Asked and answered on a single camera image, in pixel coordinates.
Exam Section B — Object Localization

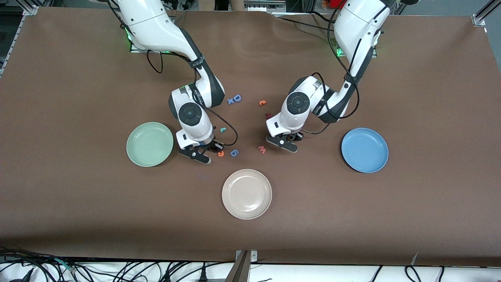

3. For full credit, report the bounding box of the beige plate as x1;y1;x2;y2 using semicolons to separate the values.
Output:
222;169;273;220

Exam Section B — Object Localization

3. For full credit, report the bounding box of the light green plate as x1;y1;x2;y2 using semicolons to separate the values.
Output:
126;122;174;168

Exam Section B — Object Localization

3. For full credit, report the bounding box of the blue plate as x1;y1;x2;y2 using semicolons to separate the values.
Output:
341;128;389;174

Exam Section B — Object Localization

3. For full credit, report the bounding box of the brown table cover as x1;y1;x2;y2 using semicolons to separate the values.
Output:
0;7;501;268

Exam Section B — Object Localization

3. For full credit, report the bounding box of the grey support beam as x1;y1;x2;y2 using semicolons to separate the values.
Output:
225;251;251;282

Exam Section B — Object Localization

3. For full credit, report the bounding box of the grey equipment rack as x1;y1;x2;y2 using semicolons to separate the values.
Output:
245;0;287;12

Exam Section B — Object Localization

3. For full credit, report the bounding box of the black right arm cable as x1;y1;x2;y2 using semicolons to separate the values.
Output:
147;49;238;147

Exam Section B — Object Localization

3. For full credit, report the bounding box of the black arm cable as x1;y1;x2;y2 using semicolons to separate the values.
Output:
299;8;360;136
147;49;238;147

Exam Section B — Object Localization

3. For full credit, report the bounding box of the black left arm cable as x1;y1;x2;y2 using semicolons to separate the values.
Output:
299;8;360;136

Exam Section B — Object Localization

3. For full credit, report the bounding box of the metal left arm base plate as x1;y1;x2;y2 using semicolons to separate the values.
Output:
337;44;378;58

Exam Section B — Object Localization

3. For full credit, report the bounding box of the silver table edge bracket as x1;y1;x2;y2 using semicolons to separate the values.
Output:
236;250;258;263

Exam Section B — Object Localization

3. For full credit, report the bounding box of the black cable on table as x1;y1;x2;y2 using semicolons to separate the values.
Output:
270;11;339;36

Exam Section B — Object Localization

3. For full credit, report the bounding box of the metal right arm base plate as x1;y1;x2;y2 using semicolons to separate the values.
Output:
130;37;173;53

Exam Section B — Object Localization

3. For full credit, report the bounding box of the teal floor cable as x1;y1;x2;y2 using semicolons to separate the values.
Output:
54;258;76;273

